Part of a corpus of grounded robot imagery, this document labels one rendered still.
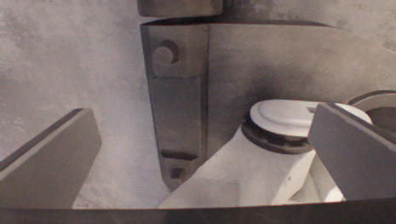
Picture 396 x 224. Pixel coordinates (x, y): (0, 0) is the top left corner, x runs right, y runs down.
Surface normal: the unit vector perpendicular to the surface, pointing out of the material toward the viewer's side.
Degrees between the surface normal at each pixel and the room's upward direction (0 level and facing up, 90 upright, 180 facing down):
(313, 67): 0
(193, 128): 0
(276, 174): 90
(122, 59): 0
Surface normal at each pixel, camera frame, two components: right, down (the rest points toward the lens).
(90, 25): -0.18, 0.49
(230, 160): -0.01, -0.87
